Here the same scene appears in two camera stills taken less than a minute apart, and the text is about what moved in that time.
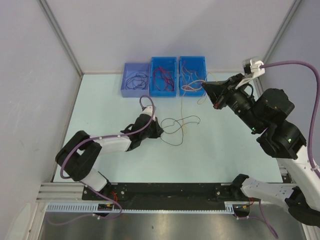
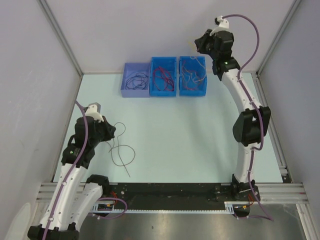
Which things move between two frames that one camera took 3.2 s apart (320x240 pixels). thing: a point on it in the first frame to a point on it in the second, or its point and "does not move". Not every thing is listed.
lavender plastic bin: (135, 81) does not move
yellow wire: (192, 82) to (191, 75)
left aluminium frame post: (47, 10) does not move
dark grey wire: (181, 127) to (118, 146)
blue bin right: (192, 74) does not move
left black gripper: (158, 130) to (109, 128)
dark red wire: (165, 83) does not move
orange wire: (198, 99) to (193, 71)
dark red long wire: (163, 79) does not move
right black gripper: (216, 90) to (200, 43)
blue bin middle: (163, 76) does not move
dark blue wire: (138, 81) does not move
